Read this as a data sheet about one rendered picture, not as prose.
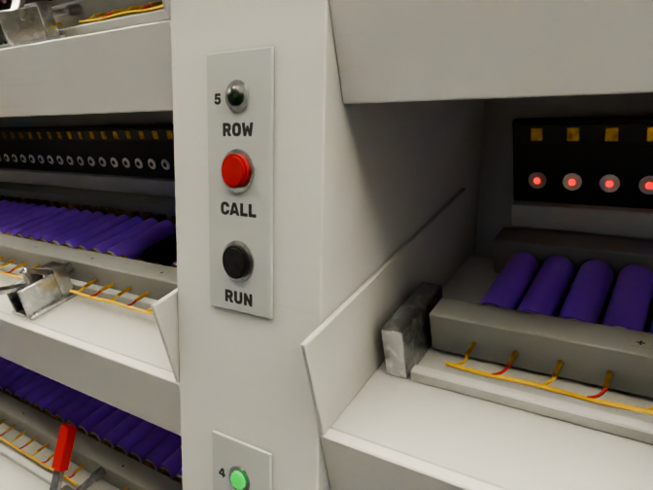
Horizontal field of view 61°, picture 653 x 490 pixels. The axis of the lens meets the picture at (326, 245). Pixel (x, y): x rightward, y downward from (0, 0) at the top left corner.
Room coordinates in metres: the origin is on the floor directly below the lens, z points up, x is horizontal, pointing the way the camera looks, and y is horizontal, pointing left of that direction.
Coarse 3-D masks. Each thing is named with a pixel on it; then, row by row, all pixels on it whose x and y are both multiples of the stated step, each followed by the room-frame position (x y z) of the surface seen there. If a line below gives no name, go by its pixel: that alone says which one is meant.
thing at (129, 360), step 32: (160, 192) 0.56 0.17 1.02; (0, 320) 0.40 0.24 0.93; (32, 320) 0.39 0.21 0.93; (64, 320) 0.38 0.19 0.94; (96, 320) 0.37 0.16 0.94; (128, 320) 0.37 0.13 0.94; (160, 320) 0.28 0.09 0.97; (0, 352) 0.43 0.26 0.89; (32, 352) 0.39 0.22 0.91; (64, 352) 0.36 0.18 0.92; (96, 352) 0.33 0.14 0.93; (128, 352) 0.33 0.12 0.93; (160, 352) 0.32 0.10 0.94; (64, 384) 0.38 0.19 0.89; (96, 384) 0.35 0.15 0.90; (128, 384) 0.32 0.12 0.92; (160, 384) 0.30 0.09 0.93; (160, 416) 0.31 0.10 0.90
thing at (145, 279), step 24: (0, 240) 0.50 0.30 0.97; (24, 240) 0.49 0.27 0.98; (24, 264) 0.47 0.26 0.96; (72, 264) 0.43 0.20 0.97; (96, 264) 0.41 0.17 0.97; (120, 264) 0.40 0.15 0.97; (144, 264) 0.39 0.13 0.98; (120, 288) 0.40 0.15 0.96; (144, 288) 0.38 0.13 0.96; (168, 288) 0.36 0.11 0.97; (144, 312) 0.36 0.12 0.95
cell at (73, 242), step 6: (120, 216) 0.53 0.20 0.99; (126, 216) 0.53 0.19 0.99; (108, 222) 0.51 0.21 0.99; (114, 222) 0.52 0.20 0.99; (120, 222) 0.52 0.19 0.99; (96, 228) 0.50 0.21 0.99; (102, 228) 0.50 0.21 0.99; (108, 228) 0.51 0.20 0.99; (84, 234) 0.49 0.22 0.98; (90, 234) 0.49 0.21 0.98; (96, 234) 0.50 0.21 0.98; (72, 240) 0.48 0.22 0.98; (78, 240) 0.48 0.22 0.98; (84, 240) 0.49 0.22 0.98; (72, 246) 0.48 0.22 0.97
